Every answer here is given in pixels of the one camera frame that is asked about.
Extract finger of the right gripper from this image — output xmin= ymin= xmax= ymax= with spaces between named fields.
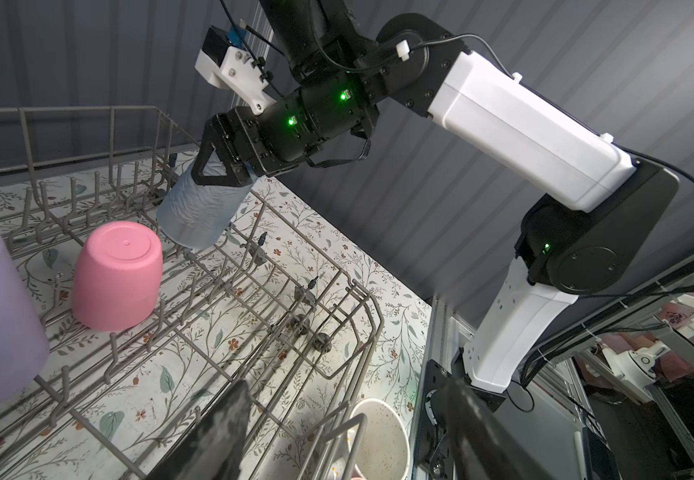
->
xmin=191 ymin=114 xmax=251 ymax=186

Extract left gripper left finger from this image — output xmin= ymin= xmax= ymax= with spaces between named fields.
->
xmin=146 ymin=380 xmax=252 ymax=480

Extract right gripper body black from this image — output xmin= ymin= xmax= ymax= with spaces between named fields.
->
xmin=226 ymin=89 xmax=377 ymax=177

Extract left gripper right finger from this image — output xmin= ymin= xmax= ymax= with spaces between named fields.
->
xmin=444 ymin=380 xmax=551 ymax=479

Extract blue transparent cup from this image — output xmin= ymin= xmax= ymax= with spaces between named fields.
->
xmin=156 ymin=162 xmax=258 ymax=250

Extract pink cup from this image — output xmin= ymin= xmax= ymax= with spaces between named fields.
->
xmin=71 ymin=221 xmax=163 ymax=332

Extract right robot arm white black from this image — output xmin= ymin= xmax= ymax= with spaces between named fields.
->
xmin=191 ymin=1 xmax=680 ymax=398

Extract white cup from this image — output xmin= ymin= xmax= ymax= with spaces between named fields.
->
xmin=346 ymin=398 xmax=411 ymax=480

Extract floral table mat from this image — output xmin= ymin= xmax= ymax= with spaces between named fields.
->
xmin=0 ymin=160 xmax=430 ymax=479

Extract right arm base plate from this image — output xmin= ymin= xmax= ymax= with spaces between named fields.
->
xmin=414 ymin=348 xmax=507 ymax=479

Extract grey wire dish rack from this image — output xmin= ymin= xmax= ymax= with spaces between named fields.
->
xmin=0 ymin=106 xmax=383 ymax=479

